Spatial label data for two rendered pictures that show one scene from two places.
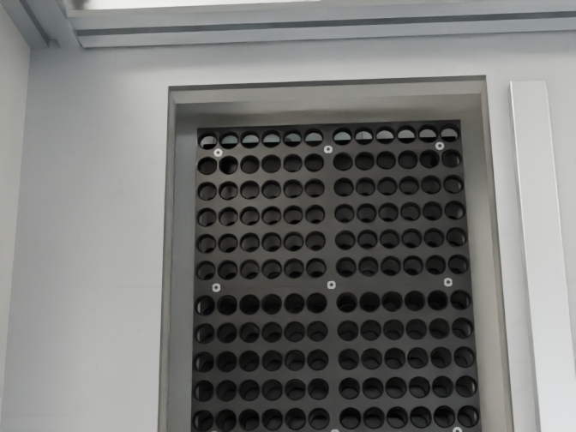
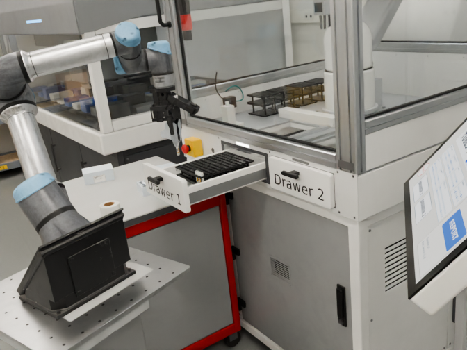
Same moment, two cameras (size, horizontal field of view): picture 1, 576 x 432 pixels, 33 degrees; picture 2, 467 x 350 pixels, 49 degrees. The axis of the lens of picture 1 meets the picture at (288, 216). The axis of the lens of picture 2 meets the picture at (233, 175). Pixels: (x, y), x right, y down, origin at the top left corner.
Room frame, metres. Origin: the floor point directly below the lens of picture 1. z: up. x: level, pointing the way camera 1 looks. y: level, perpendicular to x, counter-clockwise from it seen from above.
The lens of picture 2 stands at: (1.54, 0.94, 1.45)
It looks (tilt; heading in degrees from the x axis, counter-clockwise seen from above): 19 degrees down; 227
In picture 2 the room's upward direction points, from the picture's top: 6 degrees counter-clockwise
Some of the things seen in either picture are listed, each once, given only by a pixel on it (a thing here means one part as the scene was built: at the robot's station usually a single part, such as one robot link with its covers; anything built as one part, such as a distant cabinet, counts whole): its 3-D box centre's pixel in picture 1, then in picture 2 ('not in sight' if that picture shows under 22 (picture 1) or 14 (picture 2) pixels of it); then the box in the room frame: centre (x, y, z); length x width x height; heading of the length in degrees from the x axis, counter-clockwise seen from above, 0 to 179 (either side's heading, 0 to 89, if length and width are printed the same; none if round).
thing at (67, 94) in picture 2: not in sight; (127, 59); (-0.34, -1.99, 1.13); 1.78 x 1.14 x 0.45; 80
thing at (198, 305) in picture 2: not in sight; (142, 269); (0.52, -0.82, 0.38); 0.62 x 0.58 x 0.76; 80
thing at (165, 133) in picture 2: not in sight; (168, 134); (0.50, -0.51, 1.01); 0.06 x 0.03 x 0.09; 118
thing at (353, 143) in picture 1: (327, 138); not in sight; (0.25, -0.04, 0.90); 0.18 x 0.02 x 0.01; 80
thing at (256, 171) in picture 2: not in sight; (217, 172); (0.40, -0.38, 0.86); 0.40 x 0.26 x 0.06; 170
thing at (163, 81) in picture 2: not in sight; (163, 80); (0.48, -0.52, 1.20); 0.08 x 0.08 x 0.05
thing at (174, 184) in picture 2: not in sight; (165, 186); (0.61, -0.42, 0.87); 0.29 x 0.02 x 0.11; 80
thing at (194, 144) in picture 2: not in sight; (192, 146); (0.25, -0.69, 0.88); 0.07 x 0.05 x 0.07; 80
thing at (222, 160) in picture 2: not in sight; (215, 171); (0.41, -0.38, 0.87); 0.22 x 0.18 x 0.06; 170
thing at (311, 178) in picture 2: not in sight; (299, 180); (0.35, -0.05, 0.87); 0.29 x 0.02 x 0.11; 80
